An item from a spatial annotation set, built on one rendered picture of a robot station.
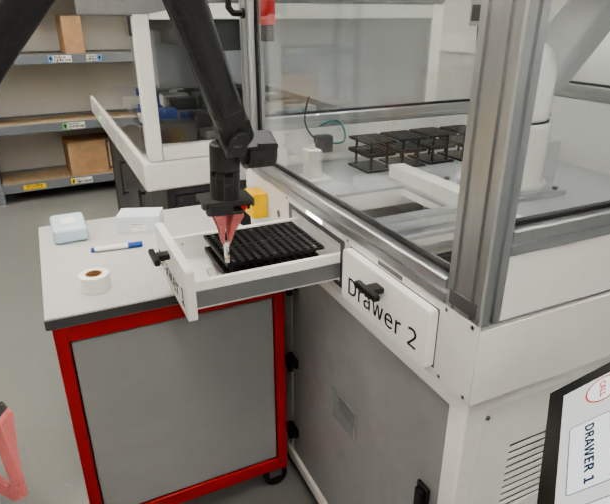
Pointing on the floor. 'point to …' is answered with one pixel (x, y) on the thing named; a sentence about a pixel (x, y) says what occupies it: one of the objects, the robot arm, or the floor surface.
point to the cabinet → (401, 417)
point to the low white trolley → (163, 372)
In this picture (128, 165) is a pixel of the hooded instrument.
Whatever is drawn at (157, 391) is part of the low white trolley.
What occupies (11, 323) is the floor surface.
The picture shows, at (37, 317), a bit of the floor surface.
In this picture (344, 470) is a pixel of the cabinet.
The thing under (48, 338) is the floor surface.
